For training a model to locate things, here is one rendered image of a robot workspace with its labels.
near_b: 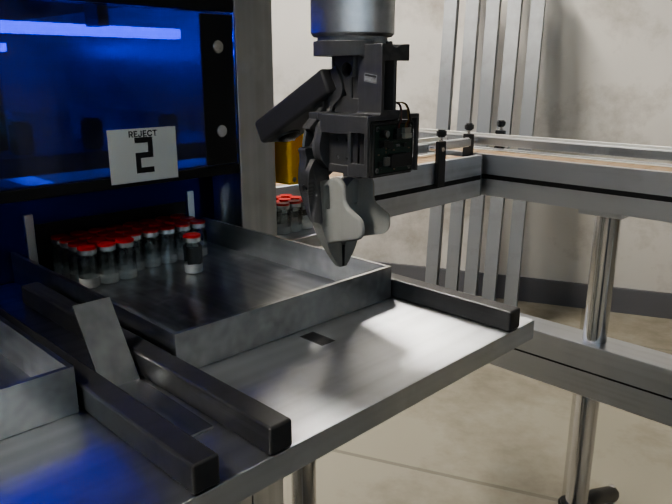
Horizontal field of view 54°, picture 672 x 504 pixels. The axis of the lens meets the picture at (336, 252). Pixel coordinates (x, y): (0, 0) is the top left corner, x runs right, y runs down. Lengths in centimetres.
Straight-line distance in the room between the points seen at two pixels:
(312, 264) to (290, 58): 288
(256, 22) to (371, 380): 51
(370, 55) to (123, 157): 32
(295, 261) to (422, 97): 261
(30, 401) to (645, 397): 123
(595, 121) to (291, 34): 157
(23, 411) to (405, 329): 33
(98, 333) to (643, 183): 107
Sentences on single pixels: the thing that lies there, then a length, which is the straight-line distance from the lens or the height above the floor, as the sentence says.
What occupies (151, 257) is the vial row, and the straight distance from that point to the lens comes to 82.
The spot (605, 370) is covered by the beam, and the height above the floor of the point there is 51.
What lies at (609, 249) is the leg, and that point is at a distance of 146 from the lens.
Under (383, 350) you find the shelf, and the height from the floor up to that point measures 88.
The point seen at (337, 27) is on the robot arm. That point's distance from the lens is 58.
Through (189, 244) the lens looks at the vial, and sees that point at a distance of 78.
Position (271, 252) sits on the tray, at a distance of 82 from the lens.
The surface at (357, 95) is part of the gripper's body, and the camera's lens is 60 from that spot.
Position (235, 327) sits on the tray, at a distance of 56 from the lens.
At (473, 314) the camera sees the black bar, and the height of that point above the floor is 89.
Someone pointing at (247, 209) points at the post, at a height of 94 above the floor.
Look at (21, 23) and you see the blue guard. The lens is 73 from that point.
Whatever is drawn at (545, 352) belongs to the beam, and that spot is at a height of 50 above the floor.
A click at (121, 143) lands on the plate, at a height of 103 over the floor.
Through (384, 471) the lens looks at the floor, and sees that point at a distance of 200.
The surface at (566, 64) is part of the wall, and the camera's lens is 325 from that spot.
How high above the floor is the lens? 111
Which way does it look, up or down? 15 degrees down
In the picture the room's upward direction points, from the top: straight up
